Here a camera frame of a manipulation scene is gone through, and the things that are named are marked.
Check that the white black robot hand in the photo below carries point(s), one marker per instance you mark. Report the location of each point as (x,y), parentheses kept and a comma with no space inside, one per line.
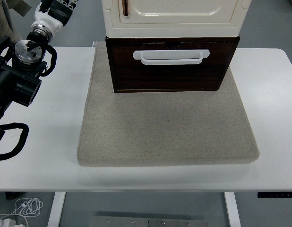
(51,22)

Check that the dark wooden drawer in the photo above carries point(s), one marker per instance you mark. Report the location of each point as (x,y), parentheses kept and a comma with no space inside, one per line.
(169,78)

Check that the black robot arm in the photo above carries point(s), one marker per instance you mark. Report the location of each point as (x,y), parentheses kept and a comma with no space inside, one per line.
(23,82)

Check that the dark wooden drawer case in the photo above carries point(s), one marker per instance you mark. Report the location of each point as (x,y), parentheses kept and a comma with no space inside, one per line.
(109,54)

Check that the beige fabric mat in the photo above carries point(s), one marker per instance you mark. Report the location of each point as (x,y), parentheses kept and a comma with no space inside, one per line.
(160,130)

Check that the white table leg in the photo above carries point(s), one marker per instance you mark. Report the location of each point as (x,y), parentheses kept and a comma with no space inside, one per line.
(233,210)
(55,210)

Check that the white power adapter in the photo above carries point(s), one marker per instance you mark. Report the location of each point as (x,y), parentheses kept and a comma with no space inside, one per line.
(5,223)

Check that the black table control panel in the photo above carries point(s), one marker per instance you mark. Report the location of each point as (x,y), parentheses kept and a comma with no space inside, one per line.
(276,195)

